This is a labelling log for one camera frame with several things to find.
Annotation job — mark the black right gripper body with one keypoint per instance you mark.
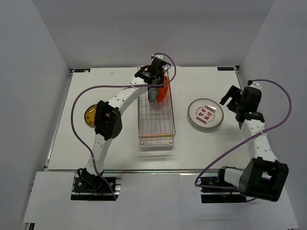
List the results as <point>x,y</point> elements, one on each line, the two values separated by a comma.
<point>240,106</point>

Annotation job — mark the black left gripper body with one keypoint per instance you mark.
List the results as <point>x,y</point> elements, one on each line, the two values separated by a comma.
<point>162,75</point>

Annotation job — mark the orange plate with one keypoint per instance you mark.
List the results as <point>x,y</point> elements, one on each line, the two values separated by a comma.
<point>162,92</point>

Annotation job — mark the dark teal patterned plate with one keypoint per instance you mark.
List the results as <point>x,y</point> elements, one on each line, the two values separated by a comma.
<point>152,94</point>

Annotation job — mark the white plate red green dots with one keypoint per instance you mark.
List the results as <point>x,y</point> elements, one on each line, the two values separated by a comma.
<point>205,114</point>

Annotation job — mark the yellow patterned plate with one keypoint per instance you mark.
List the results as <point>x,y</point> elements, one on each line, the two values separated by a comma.
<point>89,115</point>

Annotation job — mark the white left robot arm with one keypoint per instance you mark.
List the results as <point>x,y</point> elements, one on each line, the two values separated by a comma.
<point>107,119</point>

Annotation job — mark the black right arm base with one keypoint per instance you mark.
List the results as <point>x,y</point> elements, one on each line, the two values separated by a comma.
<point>215,190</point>

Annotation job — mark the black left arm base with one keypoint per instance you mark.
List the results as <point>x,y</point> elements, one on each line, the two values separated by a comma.
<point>91,187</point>

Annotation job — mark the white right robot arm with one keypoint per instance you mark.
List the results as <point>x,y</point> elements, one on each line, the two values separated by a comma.
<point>264,176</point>

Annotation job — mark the wire dish rack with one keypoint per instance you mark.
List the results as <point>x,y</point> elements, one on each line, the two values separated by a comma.
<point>156,125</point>

